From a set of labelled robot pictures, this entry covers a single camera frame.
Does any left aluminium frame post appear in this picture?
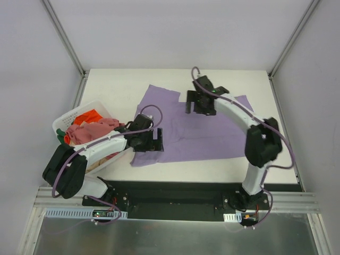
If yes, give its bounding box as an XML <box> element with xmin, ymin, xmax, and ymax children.
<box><xmin>40</xmin><ymin>0</ymin><xmax>86</xmax><ymax>77</ymax></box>

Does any lavender purple t-shirt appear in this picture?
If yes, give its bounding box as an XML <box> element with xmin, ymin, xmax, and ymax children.
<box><xmin>130</xmin><ymin>85</ymin><xmax>246</xmax><ymax>167</ymax></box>

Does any right white slotted cable duct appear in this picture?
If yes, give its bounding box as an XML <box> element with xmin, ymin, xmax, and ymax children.
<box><xmin>223</xmin><ymin>212</ymin><xmax>242</xmax><ymax>223</ymax></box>

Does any white plastic laundry basket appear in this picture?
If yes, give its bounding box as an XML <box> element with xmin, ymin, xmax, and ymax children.
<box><xmin>52</xmin><ymin>100</ymin><xmax>127</xmax><ymax>176</ymax></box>

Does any white slotted cable duct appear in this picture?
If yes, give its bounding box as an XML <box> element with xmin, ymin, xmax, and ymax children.
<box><xmin>223</xmin><ymin>212</ymin><xmax>242</xmax><ymax>223</ymax></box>
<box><xmin>45</xmin><ymin>208</ymin><xmax>128</xmax><ymax>220</ymax></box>

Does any aluminium extrusion rail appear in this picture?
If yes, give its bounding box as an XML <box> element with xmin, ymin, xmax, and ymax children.
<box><xmin>272</xmin><ymin>192</ymin><xmax>320</xmax><ymax>214</ymax></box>
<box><xmin>33</xmin><ymin>186</ymin><xmax>83</xmax><ymax>208</ymax></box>

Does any right aluminium frame post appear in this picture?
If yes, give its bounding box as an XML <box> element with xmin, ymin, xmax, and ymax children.
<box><xmin>268</xmin><ymin>0</ymin><xmax>321</xmax><ymax>80</ymax></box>

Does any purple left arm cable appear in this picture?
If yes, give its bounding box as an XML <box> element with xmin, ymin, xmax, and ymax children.
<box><xmin>42</xmin><ymin>105</ymin><xmax>163</xmax><ymax>234</ymax></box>

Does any left white slotted cable duct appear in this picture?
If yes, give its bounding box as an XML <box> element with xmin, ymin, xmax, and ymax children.
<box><xmin>45</xmin><ymin>208</ymin><xmax>128</xmax><ymax>220</ymax></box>

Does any pink t-shirt in basket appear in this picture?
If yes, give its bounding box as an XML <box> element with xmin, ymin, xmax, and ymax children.
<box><xmin>64</xmin><ymin>116</ymin><xmax>125</xmax><ymax>145</ymax></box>

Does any aluminium frame post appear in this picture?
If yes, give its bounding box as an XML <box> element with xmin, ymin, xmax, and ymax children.
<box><xmin>40</xmin><ymin>0</ymin><xmax>86</xmax><ymax>77</ymax></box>
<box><xmin>268</xmin><ymin>0</ymin><xmax>321</xmax><ymax>80</ymax></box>

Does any orange t-shirt in basket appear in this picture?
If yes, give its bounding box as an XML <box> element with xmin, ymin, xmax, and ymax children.
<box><xmin>73</xmin><ymin>109</ymin><xmax>103</xmax><ymax>125</ymax></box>

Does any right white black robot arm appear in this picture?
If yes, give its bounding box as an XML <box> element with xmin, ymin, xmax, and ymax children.
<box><xmin>186</xmin><ymin>75</ymin><xmax>282</xmax><ymax>212</ymax></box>

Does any green garment in basket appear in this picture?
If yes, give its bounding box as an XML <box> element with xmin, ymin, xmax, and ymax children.
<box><xmin>56</xmin><ymin>129</ymin><xmax>65</xmax><ymax>143</ymax></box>

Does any aluminium extrusion rail right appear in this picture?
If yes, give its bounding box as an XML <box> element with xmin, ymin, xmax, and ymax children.
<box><xmin>272</xmin><ymin>192</ymin><xmax>320</xmax><ymax>214</ymax></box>

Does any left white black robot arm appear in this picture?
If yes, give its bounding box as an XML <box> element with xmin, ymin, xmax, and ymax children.
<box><xmin>42</xmin><ymin>114</ymin><xmax>164</xmax><ymax>207</ymax></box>

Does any aluminium extrusion rail left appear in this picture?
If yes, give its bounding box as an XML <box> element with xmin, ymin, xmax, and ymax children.
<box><xmin>33</xmin><ymin>186</ymin><xmax>83</xmax><ymax>208</ymax></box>

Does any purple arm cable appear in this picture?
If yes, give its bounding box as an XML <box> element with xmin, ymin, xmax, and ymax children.
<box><xmin>191</xmin><ymin>66</ymin><xmax>295</xmax><ymax>234</ymax></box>
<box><xmin>42</xmin><ymin>105</ymin><xmax>163</xmax><ymax>234</ymax></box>

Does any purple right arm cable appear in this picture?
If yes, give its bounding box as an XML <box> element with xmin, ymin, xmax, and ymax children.
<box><xmin>191</xmin><ymin>66</ymin><xmax>295</xmax><ymax>234</ymax></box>

